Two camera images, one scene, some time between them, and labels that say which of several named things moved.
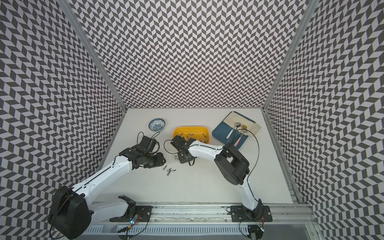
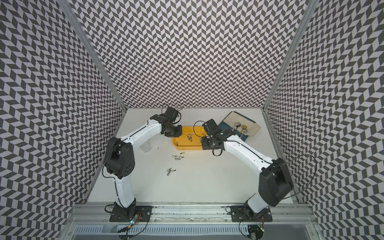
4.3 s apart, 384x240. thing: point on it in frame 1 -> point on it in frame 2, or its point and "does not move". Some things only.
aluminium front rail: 280,213 does not move
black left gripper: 160,161 -> 178,134
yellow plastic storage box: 200,133 does not move
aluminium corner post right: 309,11 does not move
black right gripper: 182,159 -> 204,145
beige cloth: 251,126 does not move
